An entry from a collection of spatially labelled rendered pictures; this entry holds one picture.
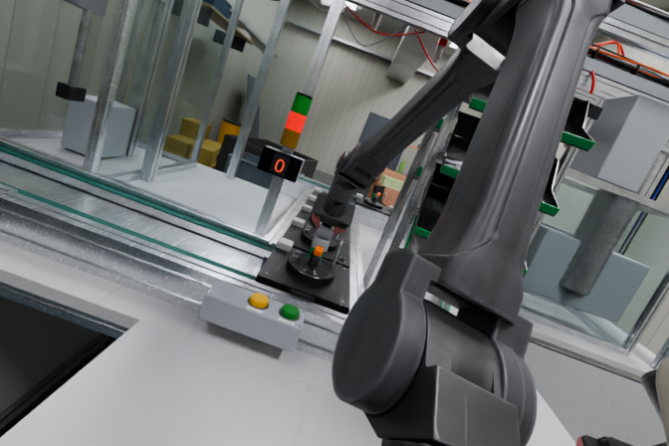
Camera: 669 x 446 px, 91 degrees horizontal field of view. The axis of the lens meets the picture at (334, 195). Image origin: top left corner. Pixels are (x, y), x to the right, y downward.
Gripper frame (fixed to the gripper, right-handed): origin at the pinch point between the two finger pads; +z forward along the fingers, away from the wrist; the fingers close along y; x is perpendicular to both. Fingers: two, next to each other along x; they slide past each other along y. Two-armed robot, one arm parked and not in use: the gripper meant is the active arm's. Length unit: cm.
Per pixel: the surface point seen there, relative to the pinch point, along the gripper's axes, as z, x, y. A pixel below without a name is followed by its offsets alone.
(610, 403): 63, -9, -148
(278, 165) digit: -2.7, -13.8, 18.9
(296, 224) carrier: 29.5, -19.7, 9.4
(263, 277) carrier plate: 3.8, 17.1, 10.7
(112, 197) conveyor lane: 19, 1, 63
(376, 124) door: 467, -779, -78
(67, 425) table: -9, 53, 26
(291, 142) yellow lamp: -8.5, -18.5, 17.4
